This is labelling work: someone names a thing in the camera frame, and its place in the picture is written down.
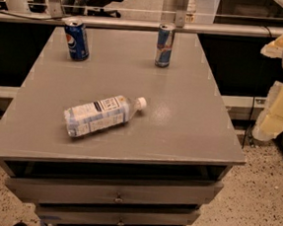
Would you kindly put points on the clear plastic water bottle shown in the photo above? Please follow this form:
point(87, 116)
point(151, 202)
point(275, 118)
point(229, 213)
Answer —
point(98, 115)

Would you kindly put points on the Red Bull can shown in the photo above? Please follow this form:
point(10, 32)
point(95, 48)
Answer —
point(167, 31)

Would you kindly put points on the grey drawer cabinet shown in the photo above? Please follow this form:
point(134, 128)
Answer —
point(115, 140)

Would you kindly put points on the blue Pepsi can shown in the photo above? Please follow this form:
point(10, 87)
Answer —
point(77, 40)

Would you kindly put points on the grey metal rail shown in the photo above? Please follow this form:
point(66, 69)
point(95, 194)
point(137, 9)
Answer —
point(120, 23)

